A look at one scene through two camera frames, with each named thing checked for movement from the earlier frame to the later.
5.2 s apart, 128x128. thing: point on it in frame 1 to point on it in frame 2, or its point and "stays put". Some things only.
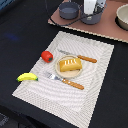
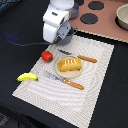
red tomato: x=47 y=56 stays put
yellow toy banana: x=26 y=75 stays put
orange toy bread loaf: x=70 y=64 stays put
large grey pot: x=91 y=19 to x=68 y=38
